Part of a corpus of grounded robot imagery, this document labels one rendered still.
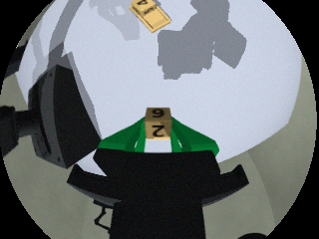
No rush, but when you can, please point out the tan wooden number cube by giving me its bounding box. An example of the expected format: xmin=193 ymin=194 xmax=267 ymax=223
xmin=131 ymin=0 xmax=156 ymax=17
xmin=145 ymin=108 xmax=172 ymax=139

